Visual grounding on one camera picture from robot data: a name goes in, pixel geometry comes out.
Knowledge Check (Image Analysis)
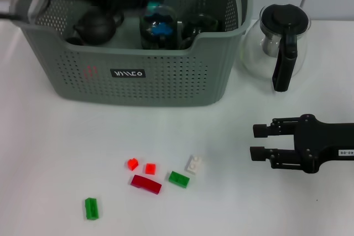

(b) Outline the white two-stud block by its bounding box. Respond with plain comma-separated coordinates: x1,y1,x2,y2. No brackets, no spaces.
184,155,204,175

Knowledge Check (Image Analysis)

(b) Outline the green rectangular block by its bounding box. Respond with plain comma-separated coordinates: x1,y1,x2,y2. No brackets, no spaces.
85,197,100,221
168,171,191,189

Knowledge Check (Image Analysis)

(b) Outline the blue square block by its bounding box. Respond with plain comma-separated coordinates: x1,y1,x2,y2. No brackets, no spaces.
150,21,174,38

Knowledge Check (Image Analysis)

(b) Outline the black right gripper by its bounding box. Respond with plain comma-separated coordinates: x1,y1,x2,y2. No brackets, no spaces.
249,113,354,174

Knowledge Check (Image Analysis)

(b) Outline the dark clay teapot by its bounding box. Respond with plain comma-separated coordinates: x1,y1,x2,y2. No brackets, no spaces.
72,8,124,45

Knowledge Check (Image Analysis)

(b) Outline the dark red long block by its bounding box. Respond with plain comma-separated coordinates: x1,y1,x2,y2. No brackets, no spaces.
130,174,163,195

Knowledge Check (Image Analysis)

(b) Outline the glass carafe with black handle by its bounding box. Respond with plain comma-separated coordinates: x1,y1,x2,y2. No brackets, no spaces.
240,3,312,93

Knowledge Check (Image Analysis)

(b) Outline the grey perforated plastic storage bin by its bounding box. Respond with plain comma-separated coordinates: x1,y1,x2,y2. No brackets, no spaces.
8,0,254,108

